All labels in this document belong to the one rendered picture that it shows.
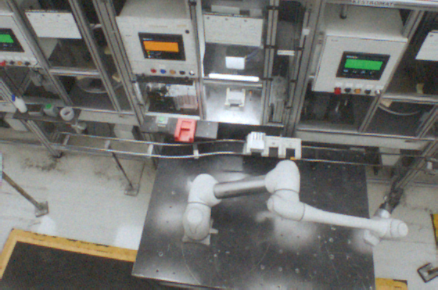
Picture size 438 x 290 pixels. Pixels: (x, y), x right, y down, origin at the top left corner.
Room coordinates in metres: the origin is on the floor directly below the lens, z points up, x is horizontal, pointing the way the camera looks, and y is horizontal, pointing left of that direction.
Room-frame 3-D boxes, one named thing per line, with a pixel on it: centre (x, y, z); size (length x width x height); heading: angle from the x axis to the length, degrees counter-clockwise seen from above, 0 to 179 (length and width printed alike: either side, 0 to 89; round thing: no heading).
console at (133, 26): (1.62, 0.29, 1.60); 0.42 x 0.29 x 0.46; 79
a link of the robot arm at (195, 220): (0.77, 0.18, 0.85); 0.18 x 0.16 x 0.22; 168
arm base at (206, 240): (0.76, 0.16, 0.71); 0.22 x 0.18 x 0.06; 79
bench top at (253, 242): (0.87, -0.23, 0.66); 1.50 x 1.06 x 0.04; 79
